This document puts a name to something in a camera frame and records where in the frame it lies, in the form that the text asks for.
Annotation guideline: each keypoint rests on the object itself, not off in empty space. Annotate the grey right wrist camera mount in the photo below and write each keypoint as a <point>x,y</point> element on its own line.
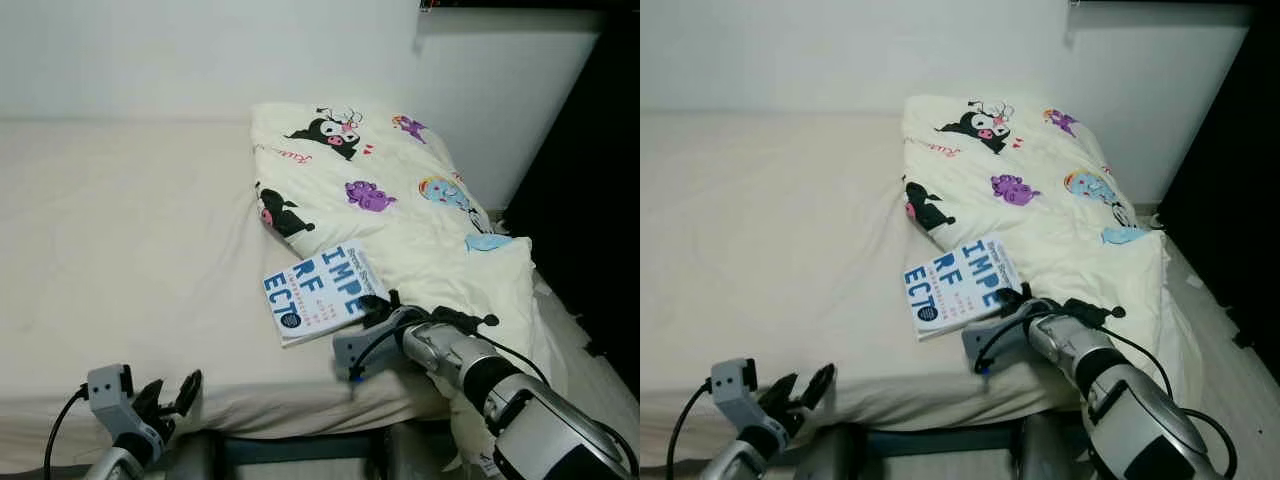
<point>985,345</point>
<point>355,352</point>

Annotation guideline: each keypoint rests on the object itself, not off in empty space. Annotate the black wall shelf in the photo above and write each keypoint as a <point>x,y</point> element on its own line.
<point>500,3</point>
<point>1150,1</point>

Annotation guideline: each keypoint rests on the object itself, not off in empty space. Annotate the white blue-lettered book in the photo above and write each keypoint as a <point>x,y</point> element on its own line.
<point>320,290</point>
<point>955,285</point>

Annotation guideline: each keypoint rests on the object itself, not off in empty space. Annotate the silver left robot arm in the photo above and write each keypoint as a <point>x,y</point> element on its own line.
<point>745,458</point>
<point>118,462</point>

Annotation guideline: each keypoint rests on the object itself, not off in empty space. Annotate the cream bed mattress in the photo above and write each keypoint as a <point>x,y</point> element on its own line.
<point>770,240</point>
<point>130,250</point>

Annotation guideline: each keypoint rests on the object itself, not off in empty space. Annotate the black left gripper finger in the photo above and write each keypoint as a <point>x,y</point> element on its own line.
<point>784,392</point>
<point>820,385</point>
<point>188,390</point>
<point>150,396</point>

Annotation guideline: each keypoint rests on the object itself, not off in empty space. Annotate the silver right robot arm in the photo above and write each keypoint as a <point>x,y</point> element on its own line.
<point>540,430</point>
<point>1140,420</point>

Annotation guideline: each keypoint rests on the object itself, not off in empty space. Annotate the blue bed frame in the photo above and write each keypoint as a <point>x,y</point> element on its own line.
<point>930,445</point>

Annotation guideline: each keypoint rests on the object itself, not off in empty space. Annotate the cream cartoon print blanket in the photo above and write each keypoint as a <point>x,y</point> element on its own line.
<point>400,155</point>
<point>1040,150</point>

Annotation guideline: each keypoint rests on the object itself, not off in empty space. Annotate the dark wardrobe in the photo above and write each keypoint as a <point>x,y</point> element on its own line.
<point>590,150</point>
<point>1235,150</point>

